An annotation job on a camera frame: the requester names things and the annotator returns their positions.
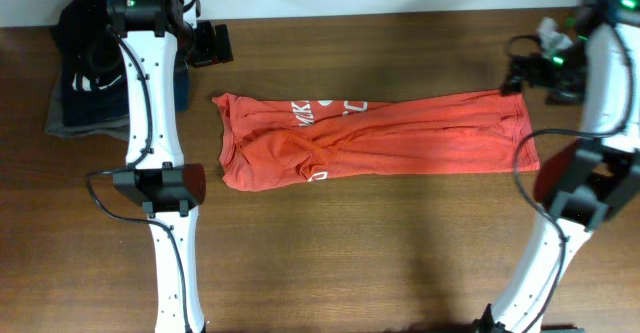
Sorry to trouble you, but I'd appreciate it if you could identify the red t-shirt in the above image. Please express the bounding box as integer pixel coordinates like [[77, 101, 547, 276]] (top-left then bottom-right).
[[212, 91, 540, 192]]

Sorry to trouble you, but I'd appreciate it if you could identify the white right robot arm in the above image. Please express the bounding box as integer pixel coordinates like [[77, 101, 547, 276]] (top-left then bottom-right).
[[472, 0, 639, 333]]

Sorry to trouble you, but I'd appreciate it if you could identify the navy white striped folded garment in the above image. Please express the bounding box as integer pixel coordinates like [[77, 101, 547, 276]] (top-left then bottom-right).
[[59, 62, 191, 128]]

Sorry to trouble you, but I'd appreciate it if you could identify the grey folded garment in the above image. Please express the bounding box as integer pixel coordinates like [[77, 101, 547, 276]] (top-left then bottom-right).
[[44, 91, 130, 141]]

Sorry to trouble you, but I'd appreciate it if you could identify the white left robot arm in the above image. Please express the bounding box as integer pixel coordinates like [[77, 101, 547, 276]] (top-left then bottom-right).
[[107, 0, 233, 332]]

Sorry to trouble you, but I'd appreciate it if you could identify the black folded garment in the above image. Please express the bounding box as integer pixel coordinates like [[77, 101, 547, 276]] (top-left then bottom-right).
[[50, 0, 126, 92]]

